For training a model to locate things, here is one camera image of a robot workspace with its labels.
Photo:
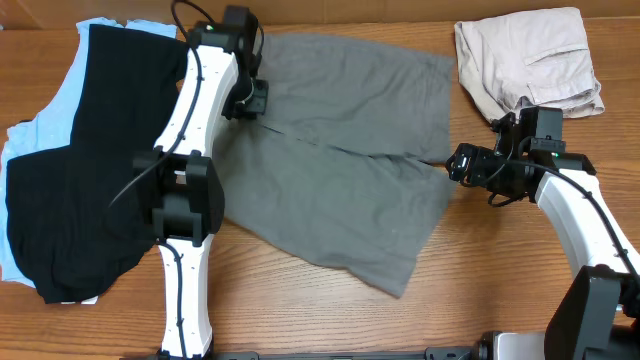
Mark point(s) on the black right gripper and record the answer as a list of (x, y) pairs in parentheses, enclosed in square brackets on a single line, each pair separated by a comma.
[(476, 175)]

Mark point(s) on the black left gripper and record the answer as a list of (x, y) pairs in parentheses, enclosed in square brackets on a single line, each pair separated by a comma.
[(256, 103)]

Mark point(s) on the grey shorts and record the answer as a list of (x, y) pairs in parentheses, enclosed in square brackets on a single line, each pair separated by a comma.
[(342, 169)]

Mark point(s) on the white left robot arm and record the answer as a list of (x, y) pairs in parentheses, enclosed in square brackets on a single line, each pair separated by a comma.
[(180, 192)]

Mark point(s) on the folded beige shorts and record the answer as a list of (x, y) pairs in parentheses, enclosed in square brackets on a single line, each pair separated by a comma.
[(528, 58)]

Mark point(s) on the light blue shirt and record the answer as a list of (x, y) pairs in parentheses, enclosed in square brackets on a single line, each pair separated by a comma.
[(49, 129)]

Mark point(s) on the black garment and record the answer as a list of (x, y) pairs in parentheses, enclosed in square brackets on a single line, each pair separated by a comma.
[(70, 231)]

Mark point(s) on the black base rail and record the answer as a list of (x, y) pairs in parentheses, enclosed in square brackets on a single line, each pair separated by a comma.
[(345, 355)]

